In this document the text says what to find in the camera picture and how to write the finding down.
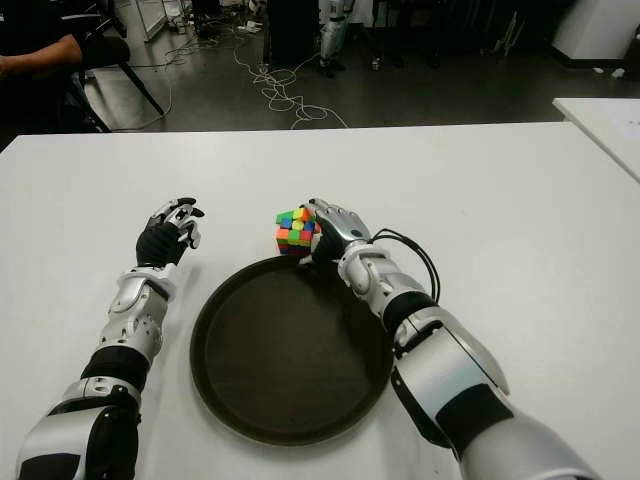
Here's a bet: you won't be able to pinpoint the black cabinet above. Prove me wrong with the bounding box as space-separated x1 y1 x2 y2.
267 0 324 69

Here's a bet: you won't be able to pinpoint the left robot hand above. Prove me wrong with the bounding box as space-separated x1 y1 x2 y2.
134 197 206 274

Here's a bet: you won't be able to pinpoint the grey metal stand legs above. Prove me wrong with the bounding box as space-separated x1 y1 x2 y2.
492 9 521 56

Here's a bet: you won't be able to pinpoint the dark round plate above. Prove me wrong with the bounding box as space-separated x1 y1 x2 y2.
189 255 395 446

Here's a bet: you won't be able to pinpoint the multicoloured Rubik's cube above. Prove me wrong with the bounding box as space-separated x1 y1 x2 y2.
275 204 322 257

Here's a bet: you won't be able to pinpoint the tangled white floor cable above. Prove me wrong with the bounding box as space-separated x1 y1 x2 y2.
232 19 349 130

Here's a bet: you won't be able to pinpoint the person in black shirt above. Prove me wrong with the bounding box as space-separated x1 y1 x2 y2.
0 0 85 135

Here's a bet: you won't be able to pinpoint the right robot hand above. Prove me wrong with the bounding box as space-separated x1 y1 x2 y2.
298 197 372 266

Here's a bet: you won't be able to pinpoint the silver humanoid robot legs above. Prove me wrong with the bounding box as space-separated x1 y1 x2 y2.
318 0 359 76

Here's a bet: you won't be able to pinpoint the black chair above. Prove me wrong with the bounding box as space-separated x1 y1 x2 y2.
69 0 166 134

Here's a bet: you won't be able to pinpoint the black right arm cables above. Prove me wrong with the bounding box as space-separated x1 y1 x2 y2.
367 228 442 304

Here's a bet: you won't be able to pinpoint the white machine housing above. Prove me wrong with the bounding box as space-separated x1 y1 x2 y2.
551 0 640 69

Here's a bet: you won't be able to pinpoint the white side table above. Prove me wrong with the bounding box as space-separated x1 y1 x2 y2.
551 97 640 184

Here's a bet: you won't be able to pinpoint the white board panel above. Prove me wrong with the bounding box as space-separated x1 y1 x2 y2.
113 0 174 45

